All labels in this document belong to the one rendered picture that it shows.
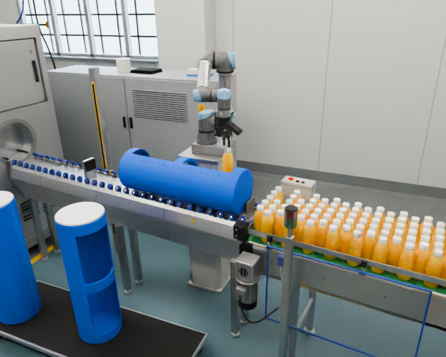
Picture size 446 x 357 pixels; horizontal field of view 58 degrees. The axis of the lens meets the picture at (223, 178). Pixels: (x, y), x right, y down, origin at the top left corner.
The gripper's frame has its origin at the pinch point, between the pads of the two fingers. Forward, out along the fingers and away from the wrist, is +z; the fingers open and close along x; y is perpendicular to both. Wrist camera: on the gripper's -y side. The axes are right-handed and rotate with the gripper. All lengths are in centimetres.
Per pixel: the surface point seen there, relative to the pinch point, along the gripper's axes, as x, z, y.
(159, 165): 9.8, 14.7, 44.4
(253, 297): 34, 71, -33
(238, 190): 7.2, 21.2, -10.9
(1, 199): 68, 31, 126
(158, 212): 14, 48, 45
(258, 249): 24, 47, -32
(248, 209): 4.3, 34.2, -16.2
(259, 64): -264, -7, 97
